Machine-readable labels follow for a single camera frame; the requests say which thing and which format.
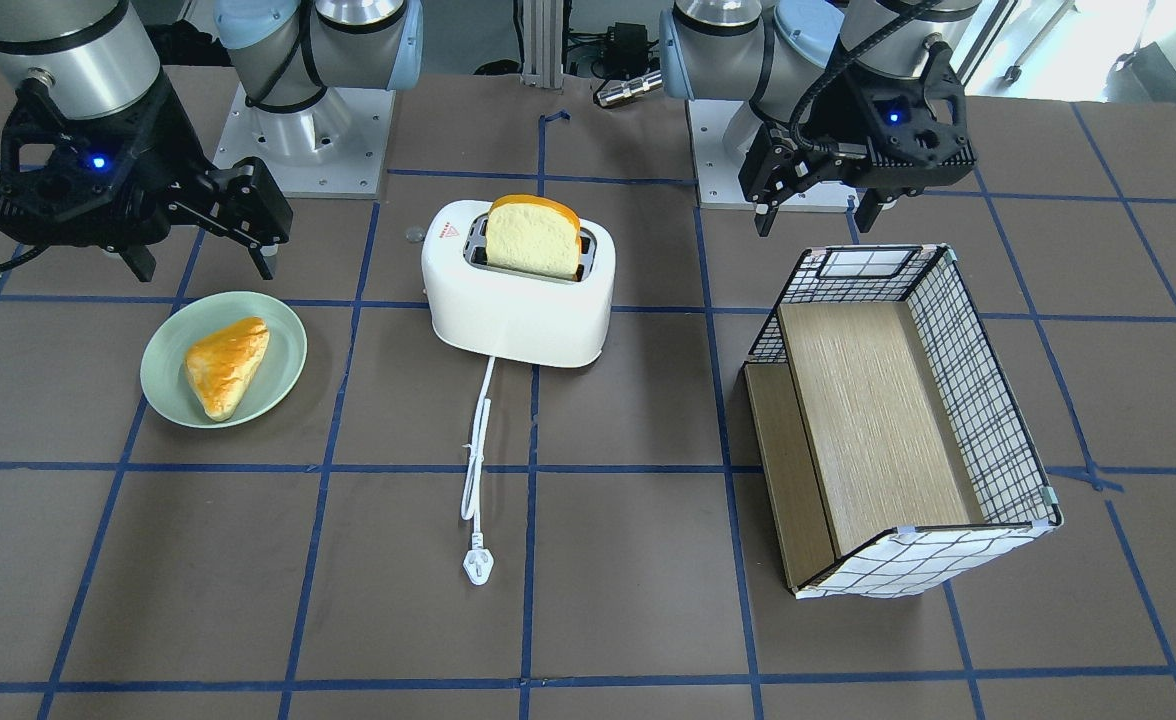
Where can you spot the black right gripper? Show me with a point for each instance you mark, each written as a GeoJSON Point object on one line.
{"type": "Point", "coordinates": [151, 158]}

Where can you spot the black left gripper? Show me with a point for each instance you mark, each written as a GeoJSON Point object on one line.
{"type": "Point", "coordinates": [841, 124]}

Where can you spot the white toaster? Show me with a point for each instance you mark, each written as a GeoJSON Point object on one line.
{"type": "Point", "coordinates": [519, 316]}

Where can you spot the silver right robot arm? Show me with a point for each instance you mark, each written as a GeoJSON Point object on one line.
{"type": "Point", "coordinates": [99, 58]}

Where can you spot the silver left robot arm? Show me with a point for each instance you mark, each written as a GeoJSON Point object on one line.
{"type": "Point", "coordinates": [779, 57]}

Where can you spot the triangular golden bread pastry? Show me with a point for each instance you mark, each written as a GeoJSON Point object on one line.
{"type": "Point", "coordinates": [221, 366]}

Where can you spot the light green plate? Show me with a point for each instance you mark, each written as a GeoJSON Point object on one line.
{"type": "Point", "coordinates": [162, 373]}

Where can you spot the silver metal cylinder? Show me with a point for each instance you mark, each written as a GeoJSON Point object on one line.
{"type": "Point", "coordinates": [614, 93]}

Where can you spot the wooden shelf board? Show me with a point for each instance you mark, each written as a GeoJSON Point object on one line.
{"type": "Point", "coordinates": [855, 444]}

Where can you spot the black power adapter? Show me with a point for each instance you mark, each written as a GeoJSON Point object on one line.
{"type": "Point", "coordinates": [626, 48]}

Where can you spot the grid pattern storage basket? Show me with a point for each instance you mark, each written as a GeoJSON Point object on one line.
{"type": "Point", "coordinates": [1001, 461]}

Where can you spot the toast bread slice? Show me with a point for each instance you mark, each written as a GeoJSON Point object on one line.
{"type": "Point", "coordinates": [527, 233]}

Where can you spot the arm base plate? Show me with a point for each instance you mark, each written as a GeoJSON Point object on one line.
{"type": "Point", "coordinates": [721, 131]}
{"type": "Point", "coordinates": [333, 150]}

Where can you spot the aluminium frame post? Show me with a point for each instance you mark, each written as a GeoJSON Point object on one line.
{"type": "Point", "coordinates": [542, 30]}

